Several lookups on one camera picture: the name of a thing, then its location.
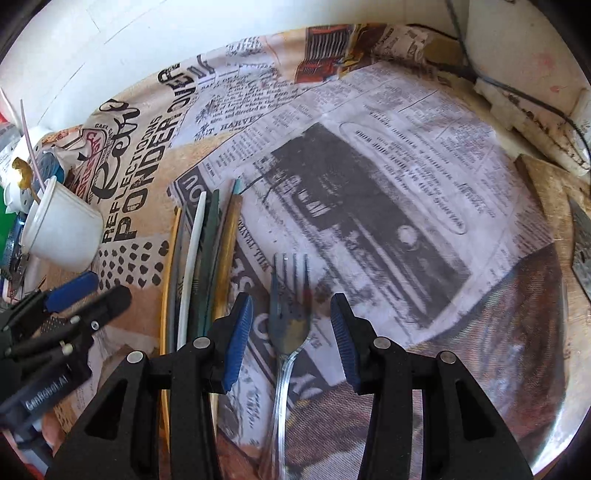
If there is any wooden board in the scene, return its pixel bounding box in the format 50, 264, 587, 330
514, 154, 591, 296

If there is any black cable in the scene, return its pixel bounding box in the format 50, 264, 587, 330
425, 0, 591, 139

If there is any white foam block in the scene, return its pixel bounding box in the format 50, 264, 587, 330
475, 78, 591, 176

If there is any white cup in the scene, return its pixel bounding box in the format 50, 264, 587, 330
21, 176, 105, 270

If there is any newspaper print tablecloth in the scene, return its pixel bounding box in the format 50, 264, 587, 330
28, 23, 568, 480

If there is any grey metal plate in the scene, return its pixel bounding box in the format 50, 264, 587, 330
566, 194, 591, 296

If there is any white chopstick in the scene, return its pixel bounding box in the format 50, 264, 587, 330
178, 191, 208, 349

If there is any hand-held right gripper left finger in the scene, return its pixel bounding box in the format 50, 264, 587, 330
46, 292, 254, 480

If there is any long brown stick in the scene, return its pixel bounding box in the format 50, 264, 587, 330
167, 209, 191, 354

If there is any dark green chopstick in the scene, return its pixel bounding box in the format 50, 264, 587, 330
193, 189, 221, 340

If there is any silver metal fork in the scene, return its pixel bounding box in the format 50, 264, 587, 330
259, 252, 312, 480

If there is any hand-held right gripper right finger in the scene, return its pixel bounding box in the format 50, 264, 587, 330
329, 292, 534, 480

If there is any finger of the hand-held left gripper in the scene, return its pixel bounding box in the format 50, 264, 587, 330
7, 285, 133, 358
0, 271, 99, 333

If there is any brown chopstick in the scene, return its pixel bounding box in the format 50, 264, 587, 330
210, 196, 245, 326

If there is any white plastic straw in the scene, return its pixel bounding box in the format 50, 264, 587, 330
19, 98, 48, 192

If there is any yellow chopstick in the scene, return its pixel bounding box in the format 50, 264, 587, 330
159, 208, 182, 432

